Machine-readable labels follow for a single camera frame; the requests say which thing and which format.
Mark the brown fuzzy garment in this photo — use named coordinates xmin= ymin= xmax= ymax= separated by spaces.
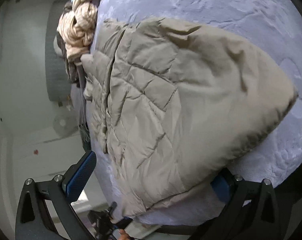
xmin=56 ymin=1 xmax=85 ymax=88

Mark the lavender embossed bedspread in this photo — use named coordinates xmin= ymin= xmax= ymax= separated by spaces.
xmin=87 ymin=0 xmax=302 ymax=225

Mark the white drawer cabinet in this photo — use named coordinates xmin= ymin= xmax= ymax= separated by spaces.
xmin=0 ymin=127 xmax=84 ymax=233

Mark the grey quilted headboard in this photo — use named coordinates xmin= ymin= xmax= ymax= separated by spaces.
xmin=45 ymin=0 xmax=71 ymax=102

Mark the dark green fringed scarf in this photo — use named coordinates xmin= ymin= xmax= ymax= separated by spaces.
xmin=78 ymin=120 xmax=91 ymax=151

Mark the beige quilted puffer jacket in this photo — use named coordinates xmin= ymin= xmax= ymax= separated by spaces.
xmin=81 ymin=17 xmax=298 ymax=217

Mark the white round fan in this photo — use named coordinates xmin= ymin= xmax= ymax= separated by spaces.
xmin=53 ymin=114 xmax=78 ymax=137

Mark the person's hand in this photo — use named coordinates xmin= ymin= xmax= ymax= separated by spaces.
xmin=117 ymin=229 xmax=131 ymax=240

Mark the cream striped garment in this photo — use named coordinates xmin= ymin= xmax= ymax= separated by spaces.
xmin=57 ymin=0 xmax=98 ymax=62

